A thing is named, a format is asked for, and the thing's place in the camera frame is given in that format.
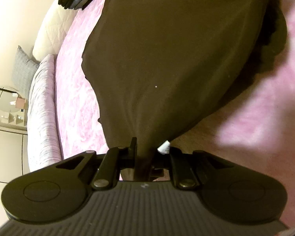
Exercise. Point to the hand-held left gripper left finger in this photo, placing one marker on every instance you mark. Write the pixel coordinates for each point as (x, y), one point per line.
(130, 157)

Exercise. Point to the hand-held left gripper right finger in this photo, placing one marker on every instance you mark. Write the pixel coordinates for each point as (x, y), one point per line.
(162, 163)

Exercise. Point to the dark brown long-sleeved shirt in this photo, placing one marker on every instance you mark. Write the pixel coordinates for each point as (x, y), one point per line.
(174, 54)

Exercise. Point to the pink floral blanket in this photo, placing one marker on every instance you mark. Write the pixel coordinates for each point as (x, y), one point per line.
(73, 91)

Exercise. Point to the small pink box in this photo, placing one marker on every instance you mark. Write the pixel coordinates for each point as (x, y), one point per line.
(21, 102)

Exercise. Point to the white wardrobe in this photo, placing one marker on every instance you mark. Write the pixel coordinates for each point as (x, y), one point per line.
(5, 150)

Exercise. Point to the small white container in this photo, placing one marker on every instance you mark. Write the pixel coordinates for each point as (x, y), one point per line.
(4, 119)

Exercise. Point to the grey pillow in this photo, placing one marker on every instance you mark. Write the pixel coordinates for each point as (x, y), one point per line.
(22, 71)

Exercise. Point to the round mirror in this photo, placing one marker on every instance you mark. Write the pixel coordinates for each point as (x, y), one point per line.
(2, 98)

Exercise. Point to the white quilted pillow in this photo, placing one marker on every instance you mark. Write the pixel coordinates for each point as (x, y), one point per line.
(54, 29)

